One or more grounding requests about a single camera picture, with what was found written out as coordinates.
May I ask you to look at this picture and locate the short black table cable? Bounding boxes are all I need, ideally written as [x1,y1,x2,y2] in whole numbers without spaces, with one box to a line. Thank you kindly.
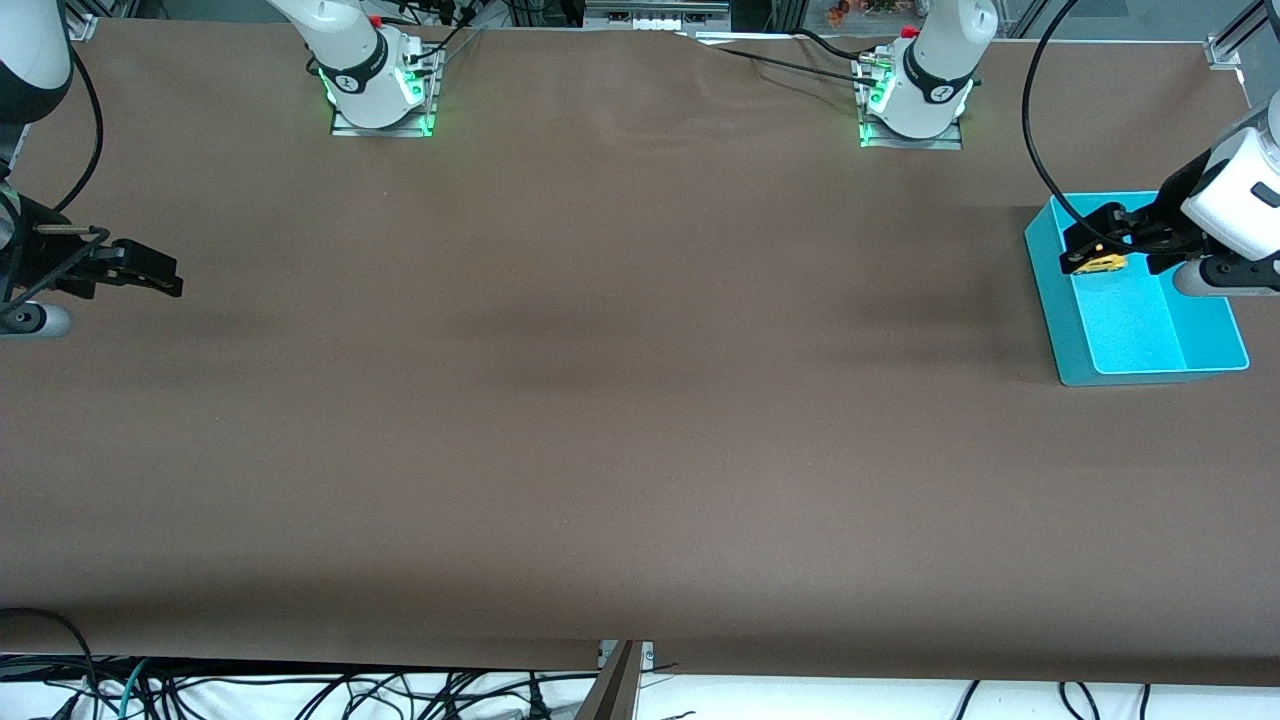
[795,28,876,63]

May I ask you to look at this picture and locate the grey socket box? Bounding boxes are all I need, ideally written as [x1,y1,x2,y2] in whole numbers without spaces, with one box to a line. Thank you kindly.
[583,0,731,33]

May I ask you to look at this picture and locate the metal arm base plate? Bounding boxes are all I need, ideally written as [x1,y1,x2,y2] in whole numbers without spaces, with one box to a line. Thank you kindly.
[855,55,966,151]
[330,50,441,139]

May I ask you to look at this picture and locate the black looped floor cable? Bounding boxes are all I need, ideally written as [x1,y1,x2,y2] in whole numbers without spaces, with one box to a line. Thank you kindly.
[0,607,101,701]

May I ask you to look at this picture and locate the brown table cover sheet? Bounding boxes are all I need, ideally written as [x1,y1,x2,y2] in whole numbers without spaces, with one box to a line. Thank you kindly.
[0,18,1280,687]

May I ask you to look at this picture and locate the teal floor cable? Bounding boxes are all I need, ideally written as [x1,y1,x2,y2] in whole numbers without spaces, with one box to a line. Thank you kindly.
[118,658,153,720]

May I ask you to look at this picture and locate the colourful background objects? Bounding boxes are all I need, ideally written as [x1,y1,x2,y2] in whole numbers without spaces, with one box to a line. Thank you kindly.
[825,0,921,26]

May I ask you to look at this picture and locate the cyan plastic bin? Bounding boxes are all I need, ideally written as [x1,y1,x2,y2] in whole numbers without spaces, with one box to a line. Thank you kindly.
[1024,192,1251,388]

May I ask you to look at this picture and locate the grey brown support beam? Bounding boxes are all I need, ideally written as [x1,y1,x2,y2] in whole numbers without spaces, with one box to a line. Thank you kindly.
[575,640,646,720]

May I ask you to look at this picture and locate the black base connector cable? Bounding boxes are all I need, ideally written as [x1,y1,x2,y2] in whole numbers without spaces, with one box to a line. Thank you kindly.
[395,0,486,66]

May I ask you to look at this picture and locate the long black table cable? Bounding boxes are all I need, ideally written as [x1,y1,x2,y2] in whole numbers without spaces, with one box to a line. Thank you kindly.
[690,35,881,89]

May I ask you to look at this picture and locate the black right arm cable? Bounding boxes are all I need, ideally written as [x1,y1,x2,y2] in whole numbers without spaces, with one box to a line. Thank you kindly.
[50,50,105,213]

